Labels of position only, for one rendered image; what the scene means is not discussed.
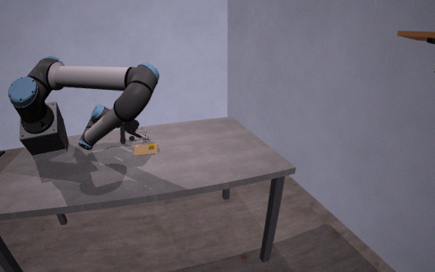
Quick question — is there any tan square mat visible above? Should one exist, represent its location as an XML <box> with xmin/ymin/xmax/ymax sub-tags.
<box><xmin>133</xmin><ymin>143</ymin><xmax>157</xmax><ymax>156</ymax></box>

